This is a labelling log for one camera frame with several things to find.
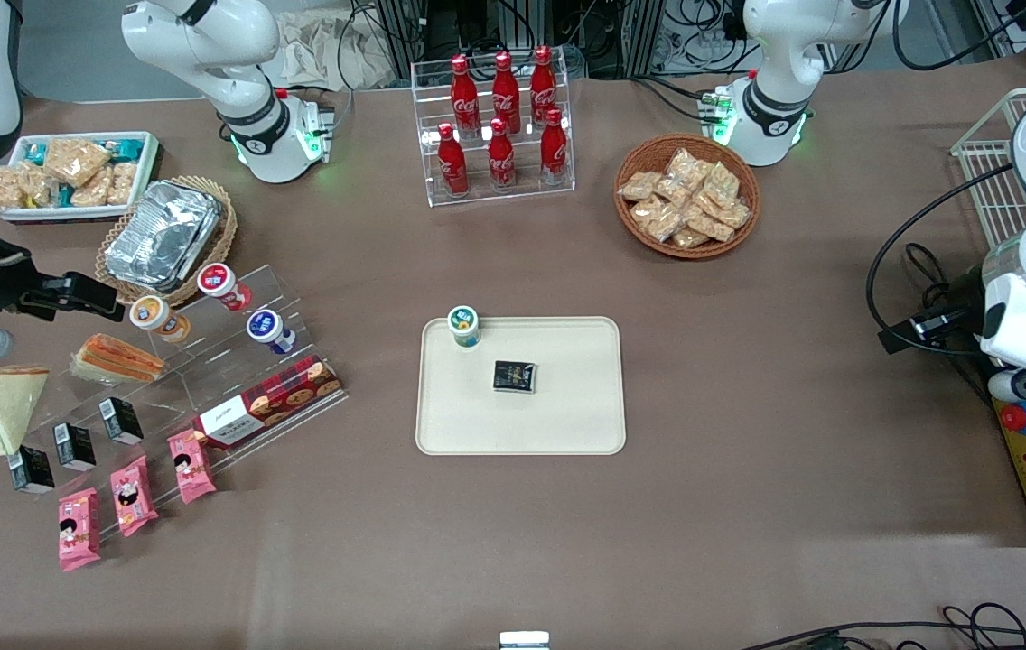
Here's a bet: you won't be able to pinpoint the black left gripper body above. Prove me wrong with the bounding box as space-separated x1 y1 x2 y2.
879 269 989 356

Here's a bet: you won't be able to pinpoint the triangle white bread sandwich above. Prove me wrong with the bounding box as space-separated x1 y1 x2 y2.
0 366 51 458

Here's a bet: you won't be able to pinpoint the orange filled packed sandwich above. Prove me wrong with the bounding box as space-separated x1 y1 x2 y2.
70 333 167 385

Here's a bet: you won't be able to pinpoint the beige plastic tray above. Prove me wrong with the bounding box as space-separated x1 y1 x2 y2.
415 316 628 456

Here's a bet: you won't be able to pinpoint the orange lid yogurt cup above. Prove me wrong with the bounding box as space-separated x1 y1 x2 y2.
129 295 192 344

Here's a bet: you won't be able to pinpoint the clear rice cracker packet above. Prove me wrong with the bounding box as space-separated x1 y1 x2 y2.
70 172 113 209
43 137 113 189
107 161 140 207
0 165 31 214
23 167 59 209

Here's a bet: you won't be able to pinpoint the silver foil container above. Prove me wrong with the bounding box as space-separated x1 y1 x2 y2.
105 180 224 293

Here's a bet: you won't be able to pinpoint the small black drink carton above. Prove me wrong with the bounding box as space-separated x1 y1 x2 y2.
492 360 538 395
53 422 98 472
7 446 56 495
98 397 145 446

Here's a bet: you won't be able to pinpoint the white rectangular snack bin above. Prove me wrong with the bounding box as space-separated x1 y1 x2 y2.
0 132 162 223

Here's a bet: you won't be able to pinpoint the red lid yogurt cup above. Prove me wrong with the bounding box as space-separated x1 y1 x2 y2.
197 263 254 312

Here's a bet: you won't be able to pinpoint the oval wicker basket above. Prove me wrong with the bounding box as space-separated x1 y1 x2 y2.
95 176 238 309

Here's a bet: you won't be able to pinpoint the clear acrylic stepped stand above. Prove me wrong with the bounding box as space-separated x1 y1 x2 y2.
14 264 348 535

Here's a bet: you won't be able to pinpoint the blue lid yogurt cup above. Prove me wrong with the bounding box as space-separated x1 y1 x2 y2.
247 309 298 355

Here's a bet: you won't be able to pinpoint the pink snack pack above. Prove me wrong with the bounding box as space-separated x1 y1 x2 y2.
168 430 218 505
57 487 103 572
109 455 159 538

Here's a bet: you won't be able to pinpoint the red cookie box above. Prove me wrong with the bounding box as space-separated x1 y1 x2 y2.
193 355 344 450

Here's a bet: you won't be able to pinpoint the beige crumpled cloth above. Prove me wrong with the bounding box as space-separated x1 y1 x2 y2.
276 9 398 92

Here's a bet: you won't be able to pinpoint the round brown wicker basket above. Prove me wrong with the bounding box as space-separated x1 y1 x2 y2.
613 134 761 261

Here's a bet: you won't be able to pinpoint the green lid yogurt cup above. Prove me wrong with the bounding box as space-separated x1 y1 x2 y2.
447 305 482 349

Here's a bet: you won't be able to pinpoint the red cola bottle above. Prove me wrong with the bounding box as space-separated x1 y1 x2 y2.
450 54 481 138
436 122 470 198
528 45 560 125
538 107 570 187
491 51 522 135
487 117 518 191

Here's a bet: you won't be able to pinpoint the clear acrylic bottle rack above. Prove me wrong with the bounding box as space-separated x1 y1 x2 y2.
410 54 576 209

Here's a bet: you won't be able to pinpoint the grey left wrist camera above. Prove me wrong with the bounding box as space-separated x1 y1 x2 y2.
987 368 1026 404

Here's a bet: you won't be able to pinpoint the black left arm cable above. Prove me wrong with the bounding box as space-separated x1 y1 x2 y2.
865 160 1021 358

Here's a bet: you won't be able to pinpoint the white wire rack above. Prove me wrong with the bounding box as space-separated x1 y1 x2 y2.
950 87 1026 250

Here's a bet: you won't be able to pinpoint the black floor cables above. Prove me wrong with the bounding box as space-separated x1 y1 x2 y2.
737 602 1026 650

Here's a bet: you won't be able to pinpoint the metal equipment frame with cables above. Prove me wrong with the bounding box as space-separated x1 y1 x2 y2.
368 0 753 80

